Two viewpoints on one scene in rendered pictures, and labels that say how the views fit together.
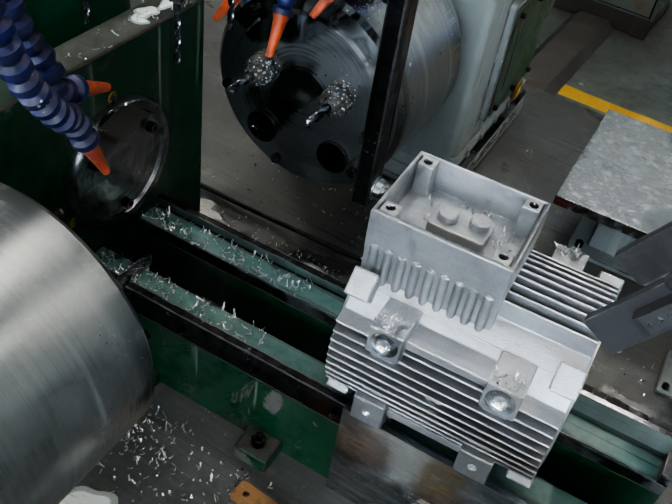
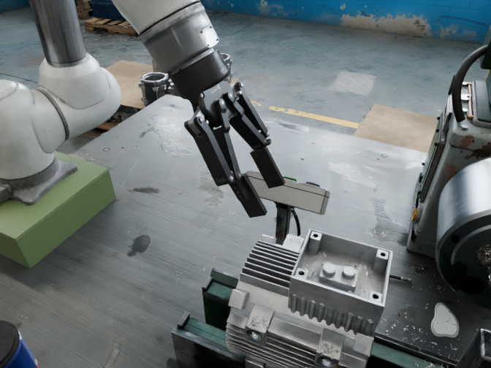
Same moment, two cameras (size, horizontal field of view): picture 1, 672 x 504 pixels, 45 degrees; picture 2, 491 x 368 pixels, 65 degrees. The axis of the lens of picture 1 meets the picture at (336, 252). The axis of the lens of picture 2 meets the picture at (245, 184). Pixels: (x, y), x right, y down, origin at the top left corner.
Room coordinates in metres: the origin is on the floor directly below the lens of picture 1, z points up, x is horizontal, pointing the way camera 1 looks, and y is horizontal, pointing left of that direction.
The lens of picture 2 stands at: (0.88, -0.22, 1.55)
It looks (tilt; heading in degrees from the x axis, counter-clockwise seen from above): 37 degrees down; 181
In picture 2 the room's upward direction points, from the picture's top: straight up
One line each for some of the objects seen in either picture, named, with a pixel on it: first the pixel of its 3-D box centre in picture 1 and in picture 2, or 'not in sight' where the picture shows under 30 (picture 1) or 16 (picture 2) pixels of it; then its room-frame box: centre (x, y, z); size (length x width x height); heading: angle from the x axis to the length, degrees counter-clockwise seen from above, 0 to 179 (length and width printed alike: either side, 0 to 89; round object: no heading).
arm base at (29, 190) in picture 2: not in sight; (23, 174); (0.04, -0.84, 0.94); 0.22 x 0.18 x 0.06; 159
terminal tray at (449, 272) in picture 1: (453, 239); (339, 280); (0.52, -0.10, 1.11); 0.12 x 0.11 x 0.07; 68
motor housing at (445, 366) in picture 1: (470, 334); (305, 311); (0.51, -0.13, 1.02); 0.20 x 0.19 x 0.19; 68
